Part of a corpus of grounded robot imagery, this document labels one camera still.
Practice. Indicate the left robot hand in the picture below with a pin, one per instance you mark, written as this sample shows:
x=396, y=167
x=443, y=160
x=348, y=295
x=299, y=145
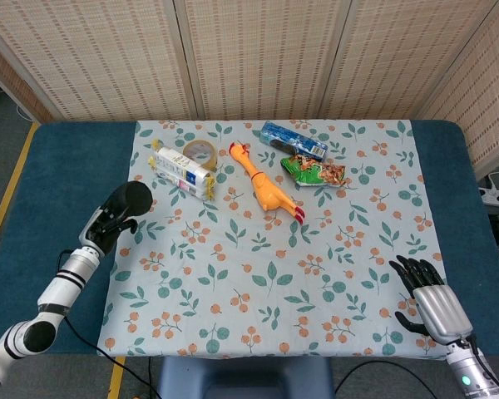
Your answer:
x=102, y=232

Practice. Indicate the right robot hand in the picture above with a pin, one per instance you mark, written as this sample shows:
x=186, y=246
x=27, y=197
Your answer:
x=441, y=309

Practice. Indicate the black round plate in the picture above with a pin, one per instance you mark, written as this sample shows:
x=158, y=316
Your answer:
x=139, y=197

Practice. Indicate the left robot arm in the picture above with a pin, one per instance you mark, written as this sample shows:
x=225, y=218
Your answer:
x=62, y=287

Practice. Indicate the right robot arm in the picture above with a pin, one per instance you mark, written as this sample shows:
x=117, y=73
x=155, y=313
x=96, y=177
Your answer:
x=465, y=374

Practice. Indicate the teal table cover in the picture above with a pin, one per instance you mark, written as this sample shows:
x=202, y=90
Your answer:
x=66, y=166

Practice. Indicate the white yellow box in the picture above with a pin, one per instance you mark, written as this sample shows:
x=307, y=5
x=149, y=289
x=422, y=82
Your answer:
x=179, y=170

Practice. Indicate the clear tape roll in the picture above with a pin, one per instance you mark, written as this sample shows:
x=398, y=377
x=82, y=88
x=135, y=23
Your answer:
x=212, y=160

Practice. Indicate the yellow rubber chicken toy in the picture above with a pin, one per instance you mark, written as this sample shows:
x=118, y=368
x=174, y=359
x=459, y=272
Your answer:
x=266, y=191

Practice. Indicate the floral tablecloth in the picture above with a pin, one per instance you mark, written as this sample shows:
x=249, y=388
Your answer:
x=274, y=249

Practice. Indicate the bamboo screen panel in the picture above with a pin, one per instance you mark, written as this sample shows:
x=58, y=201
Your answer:
x=262, y=58
x=486, y=91
x=399, y=58
x=8, y=79
x=95, y=58

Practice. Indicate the green snack bag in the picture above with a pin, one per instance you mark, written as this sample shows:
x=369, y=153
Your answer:
x=312, y=172

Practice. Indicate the blue cookie package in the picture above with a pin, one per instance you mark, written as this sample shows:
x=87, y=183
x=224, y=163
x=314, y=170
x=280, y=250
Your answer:
x=291, y=139

